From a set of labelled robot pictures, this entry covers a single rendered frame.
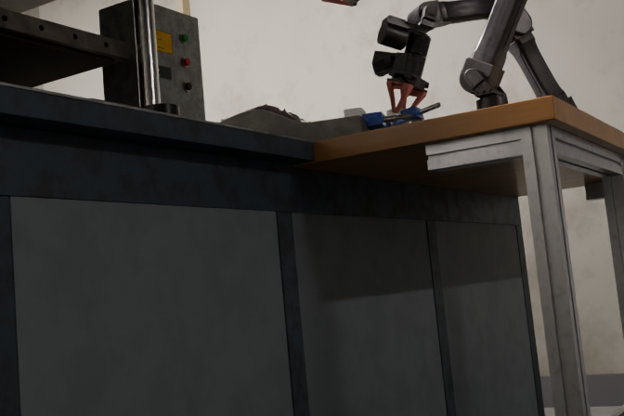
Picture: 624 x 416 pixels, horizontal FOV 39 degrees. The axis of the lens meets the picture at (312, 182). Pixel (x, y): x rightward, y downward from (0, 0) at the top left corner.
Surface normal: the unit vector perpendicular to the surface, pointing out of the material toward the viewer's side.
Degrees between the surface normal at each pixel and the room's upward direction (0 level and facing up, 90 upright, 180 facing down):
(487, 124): 90
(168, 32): 90
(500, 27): 92
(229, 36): 90
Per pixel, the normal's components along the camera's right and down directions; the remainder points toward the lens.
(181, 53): 0.84, -0.14
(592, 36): -0.51, -0.07
